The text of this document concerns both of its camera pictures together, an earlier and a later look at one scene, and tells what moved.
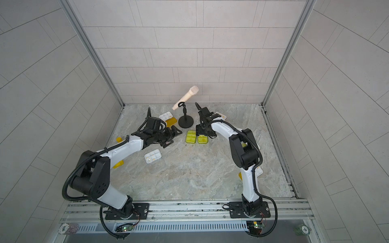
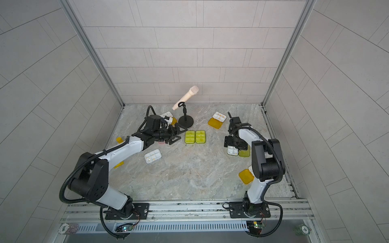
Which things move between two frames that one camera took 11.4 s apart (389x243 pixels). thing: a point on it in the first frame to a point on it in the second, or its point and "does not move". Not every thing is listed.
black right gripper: (200, 129) to (228, 140)
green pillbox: (191, 135) does not move
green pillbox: (202, 139) does not move
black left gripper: (173, 128) does not move
